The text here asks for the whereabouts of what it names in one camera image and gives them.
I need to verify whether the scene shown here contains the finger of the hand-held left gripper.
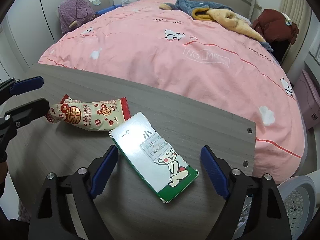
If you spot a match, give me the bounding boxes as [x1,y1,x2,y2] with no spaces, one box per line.
[4,98,50,128]
[0,77,44,98]

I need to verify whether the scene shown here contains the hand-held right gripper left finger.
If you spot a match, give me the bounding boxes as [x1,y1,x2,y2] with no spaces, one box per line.
[27,144,119,240]

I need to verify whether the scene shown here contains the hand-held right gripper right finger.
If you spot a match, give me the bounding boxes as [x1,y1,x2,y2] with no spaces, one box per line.
[200,145,292,240]

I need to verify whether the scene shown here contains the white and green carton box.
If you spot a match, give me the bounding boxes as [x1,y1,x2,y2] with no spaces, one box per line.
[109,112,200,204]

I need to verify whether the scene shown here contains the red and cream snack packet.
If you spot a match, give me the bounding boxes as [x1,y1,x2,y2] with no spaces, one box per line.
[46,94,131,132]

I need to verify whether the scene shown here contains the grey perforated plastic basket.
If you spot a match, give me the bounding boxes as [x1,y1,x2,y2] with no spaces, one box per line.
[235,175,320,240]

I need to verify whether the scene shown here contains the white wardrobe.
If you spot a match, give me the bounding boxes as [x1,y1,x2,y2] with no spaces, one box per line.
[0,0,63,80]

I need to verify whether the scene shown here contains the purple fleece garment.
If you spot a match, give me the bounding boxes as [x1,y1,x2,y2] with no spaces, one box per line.
[58,0,97,34]

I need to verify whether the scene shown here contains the pink printed blanket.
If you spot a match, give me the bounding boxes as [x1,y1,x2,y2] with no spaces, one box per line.
[37,0,307,183]

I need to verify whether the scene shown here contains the pink storage box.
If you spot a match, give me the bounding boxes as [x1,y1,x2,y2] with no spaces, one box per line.
[295,69,320,130]

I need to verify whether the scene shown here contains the yellow fleece garment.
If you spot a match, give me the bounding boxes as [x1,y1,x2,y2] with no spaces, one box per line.
[192,7,267,43]

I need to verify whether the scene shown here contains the maroon jacket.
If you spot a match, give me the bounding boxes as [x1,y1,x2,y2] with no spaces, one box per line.
[252,9,300,44]

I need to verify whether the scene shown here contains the blue fleece pajama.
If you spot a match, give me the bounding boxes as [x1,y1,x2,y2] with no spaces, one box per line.
[160,0,234,20]

